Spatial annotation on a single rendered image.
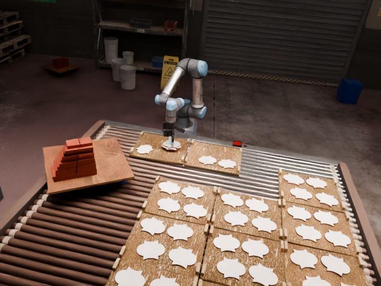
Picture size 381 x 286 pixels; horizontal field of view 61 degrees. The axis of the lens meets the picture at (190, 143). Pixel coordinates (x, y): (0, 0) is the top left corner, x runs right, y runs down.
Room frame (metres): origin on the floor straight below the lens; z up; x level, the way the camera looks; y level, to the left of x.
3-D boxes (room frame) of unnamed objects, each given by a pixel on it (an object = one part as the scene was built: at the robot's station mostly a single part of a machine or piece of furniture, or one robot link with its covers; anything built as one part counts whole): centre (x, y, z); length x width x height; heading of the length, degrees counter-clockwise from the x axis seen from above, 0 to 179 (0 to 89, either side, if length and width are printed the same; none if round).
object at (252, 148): (2.36, -0.22, 0.89); 2.08 x 0.08 x 0.06; 82
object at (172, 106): (2.15, 0.16, 1.28); 0.09 x 0.08 x 0.11; 158
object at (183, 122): (2.67, 0.09, 0.94); 0.15 x 0.15 x 0.10
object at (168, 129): (2.15, 0.17, 1.12); 0.09 x 0.08 x 0.12; 104
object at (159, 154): (2.15, 0.23, 0.93); 0.41 x 0.35 x 0.02; 84
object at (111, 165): (1.72, 0.67, 1.03); 0.50 x 0.50 x 0.02; 27
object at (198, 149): (2.10, -0.19, 0.93); 0.41 x 0.35 x 0.02; 82
